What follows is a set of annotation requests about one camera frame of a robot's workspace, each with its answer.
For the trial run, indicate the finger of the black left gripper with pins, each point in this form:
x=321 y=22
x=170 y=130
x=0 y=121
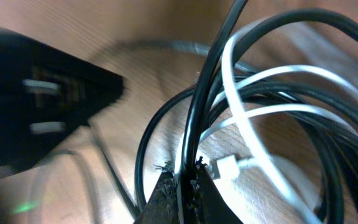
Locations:
x=45 y=95

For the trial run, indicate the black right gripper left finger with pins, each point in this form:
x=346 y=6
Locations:
x=162 y=207

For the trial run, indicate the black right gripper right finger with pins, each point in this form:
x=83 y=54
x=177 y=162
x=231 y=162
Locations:
x=207 y=203

